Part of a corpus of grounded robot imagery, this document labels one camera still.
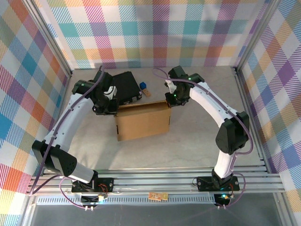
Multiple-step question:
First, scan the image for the brown cardboard box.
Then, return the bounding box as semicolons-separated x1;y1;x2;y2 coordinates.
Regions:
114;100;172;142

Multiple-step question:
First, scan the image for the black flat tray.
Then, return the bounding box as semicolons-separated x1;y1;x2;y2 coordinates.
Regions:
110;70;143;106

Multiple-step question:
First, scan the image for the small orange circuit board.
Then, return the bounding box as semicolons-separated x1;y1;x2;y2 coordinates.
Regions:
148;192;169;201

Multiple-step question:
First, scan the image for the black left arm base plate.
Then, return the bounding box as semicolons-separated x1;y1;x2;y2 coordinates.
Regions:
71;176;115;194

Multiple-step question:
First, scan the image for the aluminium frame post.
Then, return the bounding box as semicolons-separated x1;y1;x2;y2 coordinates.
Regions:
22;0;73;78
233;0;284;73

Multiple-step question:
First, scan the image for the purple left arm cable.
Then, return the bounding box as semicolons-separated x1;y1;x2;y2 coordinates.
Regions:
29;65;105;210

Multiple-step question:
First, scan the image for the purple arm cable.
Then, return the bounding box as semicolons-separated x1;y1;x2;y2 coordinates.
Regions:
29;65;105;210
152;67;253;210

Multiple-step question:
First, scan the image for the aluminium mounting rail beam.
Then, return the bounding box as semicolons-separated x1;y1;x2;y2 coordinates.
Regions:
25;166;286;196

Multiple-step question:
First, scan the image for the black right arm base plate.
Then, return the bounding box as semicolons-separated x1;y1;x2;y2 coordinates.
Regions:
196;175;240;192

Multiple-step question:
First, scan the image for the white slotted cable duct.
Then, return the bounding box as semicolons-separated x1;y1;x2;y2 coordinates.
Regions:
35;196;218;206

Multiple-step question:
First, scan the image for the aluminium side floor rail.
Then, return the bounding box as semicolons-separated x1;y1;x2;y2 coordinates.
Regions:
234;67;270;174

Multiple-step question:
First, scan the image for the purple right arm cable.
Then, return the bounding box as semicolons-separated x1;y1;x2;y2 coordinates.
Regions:
152;67;253;210

